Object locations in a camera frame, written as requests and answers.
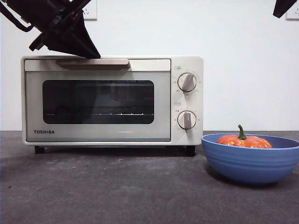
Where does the glass oven door with handle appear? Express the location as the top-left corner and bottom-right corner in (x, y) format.
(24, 58), (171, 142)

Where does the blue ribbed bowl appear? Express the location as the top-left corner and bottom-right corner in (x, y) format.
(201, 133), (299, 186)

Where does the thin black camera cable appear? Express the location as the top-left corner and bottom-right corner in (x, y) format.
(0, 4), (34, 32)

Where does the cream Toshiba toaster oven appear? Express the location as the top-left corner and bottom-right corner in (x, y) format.
(20, 55), (204, 157)

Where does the cream temperature knob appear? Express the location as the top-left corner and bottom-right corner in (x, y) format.
(177, 72), (197, 92)

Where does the orange pumpkin with green stem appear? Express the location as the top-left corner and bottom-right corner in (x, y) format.
(216, 124), (273, 149)

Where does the cream timer knob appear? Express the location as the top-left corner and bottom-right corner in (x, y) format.
(177, 110), (197, 130)

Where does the metal wire oven rack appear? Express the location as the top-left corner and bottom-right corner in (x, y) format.
(43, 106), (155, 117)

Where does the white wall socket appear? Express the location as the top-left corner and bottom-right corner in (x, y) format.
(80, 0), (98, 21)
(286, 1), (299, 21)

